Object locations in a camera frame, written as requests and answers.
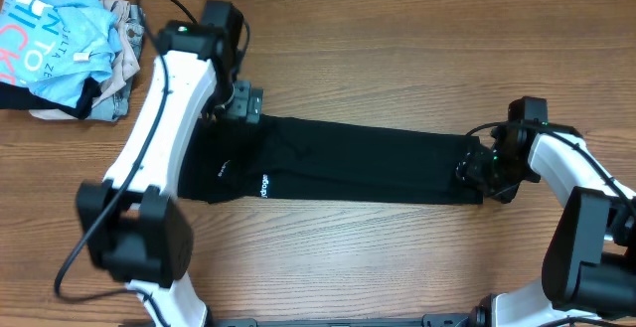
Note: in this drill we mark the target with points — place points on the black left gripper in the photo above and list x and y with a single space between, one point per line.
246 106

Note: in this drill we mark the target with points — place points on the beige garment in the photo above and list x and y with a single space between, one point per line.
121 58

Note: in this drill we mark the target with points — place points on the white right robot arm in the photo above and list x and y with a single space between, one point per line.
588 273

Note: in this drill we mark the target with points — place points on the black t-shirt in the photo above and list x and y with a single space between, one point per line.
297 159

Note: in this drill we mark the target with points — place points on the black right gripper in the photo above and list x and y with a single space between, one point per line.
473 169

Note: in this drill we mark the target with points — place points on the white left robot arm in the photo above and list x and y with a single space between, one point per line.
132 227

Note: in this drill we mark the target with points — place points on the denim jeans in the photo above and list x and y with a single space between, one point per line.
124 88

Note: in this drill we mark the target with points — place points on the black garment in pile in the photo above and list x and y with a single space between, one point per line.
19 98

